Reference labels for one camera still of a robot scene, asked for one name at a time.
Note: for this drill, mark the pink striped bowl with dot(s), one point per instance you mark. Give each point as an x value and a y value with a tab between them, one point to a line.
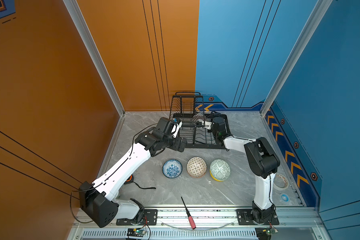
199	117

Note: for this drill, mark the red handled screwdriver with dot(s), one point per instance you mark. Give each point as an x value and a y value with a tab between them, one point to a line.
190	218

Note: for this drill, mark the white tape roll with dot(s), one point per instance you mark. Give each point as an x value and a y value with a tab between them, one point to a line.
280	182

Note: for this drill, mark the yellow bowl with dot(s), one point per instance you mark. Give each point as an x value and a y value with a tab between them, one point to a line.
218	176

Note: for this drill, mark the aluminium front rail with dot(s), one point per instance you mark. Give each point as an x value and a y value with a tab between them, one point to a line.
213	223

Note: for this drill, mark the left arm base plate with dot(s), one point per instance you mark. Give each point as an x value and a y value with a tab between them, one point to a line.
150	217

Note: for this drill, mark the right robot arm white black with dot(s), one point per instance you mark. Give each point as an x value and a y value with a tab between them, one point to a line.
264	164

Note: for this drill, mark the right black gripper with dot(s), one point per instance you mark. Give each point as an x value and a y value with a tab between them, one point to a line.
213	119

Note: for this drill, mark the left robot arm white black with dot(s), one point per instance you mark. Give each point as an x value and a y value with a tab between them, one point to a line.
98	199

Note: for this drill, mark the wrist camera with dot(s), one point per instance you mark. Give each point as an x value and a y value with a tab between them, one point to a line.
169	127
206	124

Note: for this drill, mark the right circuit board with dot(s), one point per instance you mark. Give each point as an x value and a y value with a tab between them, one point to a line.
266	234

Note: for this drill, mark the black wire dish rack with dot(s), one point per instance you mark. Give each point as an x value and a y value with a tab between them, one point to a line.
202	128

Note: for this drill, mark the brown dotted bowl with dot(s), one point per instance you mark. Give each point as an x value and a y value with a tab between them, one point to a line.
196	167

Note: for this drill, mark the small blue tape roll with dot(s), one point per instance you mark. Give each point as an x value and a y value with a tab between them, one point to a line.
284	197

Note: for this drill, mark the left green circuit board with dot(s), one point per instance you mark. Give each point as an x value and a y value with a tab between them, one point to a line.
136	234

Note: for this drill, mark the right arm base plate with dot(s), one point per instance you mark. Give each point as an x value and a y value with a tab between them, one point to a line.
245	217

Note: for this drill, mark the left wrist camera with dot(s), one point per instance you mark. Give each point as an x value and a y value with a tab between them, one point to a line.
169	127

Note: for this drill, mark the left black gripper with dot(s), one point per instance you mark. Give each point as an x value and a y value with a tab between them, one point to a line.
176	145

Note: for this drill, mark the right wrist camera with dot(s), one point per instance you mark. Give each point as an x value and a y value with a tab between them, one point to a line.
206	124

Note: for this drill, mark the blue floral bowl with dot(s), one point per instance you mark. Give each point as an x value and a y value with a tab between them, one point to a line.
172	169

